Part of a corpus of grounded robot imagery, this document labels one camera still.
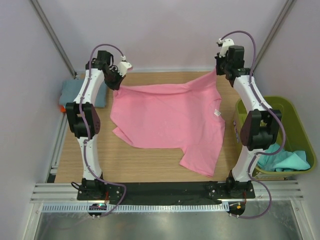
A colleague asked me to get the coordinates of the green plastic basket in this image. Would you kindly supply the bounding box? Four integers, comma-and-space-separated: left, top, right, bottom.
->
232, 96, 317, 180

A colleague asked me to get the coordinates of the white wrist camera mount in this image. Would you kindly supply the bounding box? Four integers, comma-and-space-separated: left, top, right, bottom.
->
117, 55, 133, 77
217, 38, 235, 58

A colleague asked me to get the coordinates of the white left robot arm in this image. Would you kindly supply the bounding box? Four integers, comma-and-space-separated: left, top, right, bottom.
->
65, 50, 121, 200

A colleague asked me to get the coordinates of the folded orange t shirt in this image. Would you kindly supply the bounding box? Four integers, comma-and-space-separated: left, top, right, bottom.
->
60, 105, 66, 113

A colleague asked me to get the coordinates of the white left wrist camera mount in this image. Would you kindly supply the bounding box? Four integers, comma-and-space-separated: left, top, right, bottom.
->
117, 55, 133, 77

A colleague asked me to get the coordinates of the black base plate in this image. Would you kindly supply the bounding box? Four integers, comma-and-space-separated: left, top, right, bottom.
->
71, 180, 256, 203

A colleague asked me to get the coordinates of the teal t shirt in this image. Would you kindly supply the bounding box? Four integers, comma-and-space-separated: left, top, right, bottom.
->
257, 149, 311, 172

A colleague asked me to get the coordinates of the aluminium frame rail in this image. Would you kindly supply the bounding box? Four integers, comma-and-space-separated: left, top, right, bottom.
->
30, 180, 304, 205

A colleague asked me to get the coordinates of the pink t shirt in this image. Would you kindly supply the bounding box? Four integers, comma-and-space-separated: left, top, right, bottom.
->
110, 71, 225, 177

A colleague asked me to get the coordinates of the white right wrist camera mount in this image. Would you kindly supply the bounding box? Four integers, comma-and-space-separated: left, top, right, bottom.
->
217, 38, 235, 58

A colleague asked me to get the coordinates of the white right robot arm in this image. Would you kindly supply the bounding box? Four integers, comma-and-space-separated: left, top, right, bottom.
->
215, 40, 282, 198

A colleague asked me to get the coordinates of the white slotted cable duct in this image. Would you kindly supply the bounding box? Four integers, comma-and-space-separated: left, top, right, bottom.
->
41, 202, 229, 213

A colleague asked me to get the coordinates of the folded grey-blue t shirt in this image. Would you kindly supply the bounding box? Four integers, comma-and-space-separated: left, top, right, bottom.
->
58, 79, 107, 108

